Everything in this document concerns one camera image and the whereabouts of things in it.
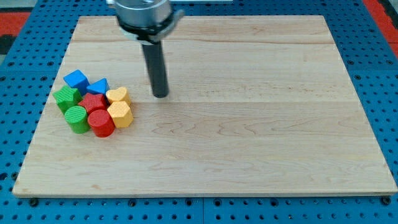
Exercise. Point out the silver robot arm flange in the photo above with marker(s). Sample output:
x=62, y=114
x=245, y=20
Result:
x=146, y=21

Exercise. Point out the light wooden board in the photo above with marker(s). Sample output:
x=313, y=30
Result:
x=259, y=106

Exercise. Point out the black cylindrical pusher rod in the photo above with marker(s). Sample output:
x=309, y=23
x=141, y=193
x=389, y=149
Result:
x=156, y=69

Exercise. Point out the yellow heart block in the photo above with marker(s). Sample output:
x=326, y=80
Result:
x=119, y=94

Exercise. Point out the yellow hexagon block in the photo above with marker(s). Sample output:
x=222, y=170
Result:
x=121, y=114

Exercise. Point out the red cylinder block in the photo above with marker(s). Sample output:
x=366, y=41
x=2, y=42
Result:
x=101, y=123

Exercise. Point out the blue triangle block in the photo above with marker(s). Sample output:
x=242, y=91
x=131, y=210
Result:
x=99, y=87

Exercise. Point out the red star block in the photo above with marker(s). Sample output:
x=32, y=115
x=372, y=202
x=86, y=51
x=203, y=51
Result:
x=93, y=102

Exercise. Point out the green cylinder block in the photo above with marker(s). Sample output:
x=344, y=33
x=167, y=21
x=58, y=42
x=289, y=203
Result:
x=77, y=119

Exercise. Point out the blue cube block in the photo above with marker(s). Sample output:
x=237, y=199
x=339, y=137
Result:
x=77, y=79

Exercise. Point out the green star block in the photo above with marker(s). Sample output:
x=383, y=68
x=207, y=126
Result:
x=66, y=98

